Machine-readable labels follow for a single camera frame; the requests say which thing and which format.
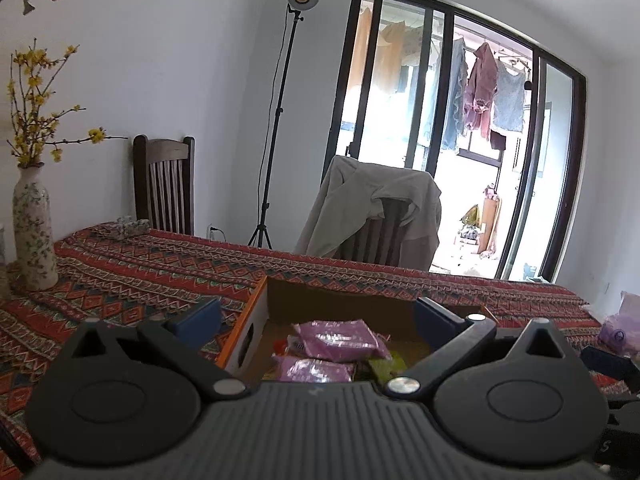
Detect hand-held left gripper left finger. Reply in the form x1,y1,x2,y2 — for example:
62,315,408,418
70,298,249,402

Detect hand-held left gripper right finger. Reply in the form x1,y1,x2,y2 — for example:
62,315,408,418
385,296,571,402

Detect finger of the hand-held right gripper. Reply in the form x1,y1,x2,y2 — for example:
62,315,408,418
580,346,640,397

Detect green snack packet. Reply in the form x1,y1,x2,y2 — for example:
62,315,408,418
369,351,409,382

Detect pink snack packet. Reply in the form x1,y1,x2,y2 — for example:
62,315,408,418
272,355,357,384
292,319,394,364

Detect orange cardboard box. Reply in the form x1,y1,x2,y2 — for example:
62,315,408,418
216,275,499,386

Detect purple tissue pack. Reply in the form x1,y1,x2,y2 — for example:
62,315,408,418
597,291,640,357

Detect jacket-draped wooden chair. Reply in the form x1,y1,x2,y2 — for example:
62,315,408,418
332,199,407,266

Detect small floral pouch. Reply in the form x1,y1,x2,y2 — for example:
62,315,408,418
116,216,151,237

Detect dark wooden chair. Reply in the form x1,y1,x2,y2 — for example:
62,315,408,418
132,135,196,237

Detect beige jacket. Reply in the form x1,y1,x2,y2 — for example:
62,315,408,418
295,155,444,272

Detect floral ceramic vase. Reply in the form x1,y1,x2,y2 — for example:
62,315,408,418
12,162,60,292

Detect black light stand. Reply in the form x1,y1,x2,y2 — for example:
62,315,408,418
247,0,321,250

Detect hanging maroon garment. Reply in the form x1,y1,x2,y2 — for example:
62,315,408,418
464,42,500,141

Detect hanging light blue garment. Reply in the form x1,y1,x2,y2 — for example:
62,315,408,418
492,60,528,134

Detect yellow flower branches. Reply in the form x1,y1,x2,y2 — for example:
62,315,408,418
6,37,129,169

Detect hanging tan garment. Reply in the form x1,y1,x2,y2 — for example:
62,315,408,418
352,7,407,97

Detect black sliding door frame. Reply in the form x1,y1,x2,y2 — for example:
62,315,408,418
322,0,587,284

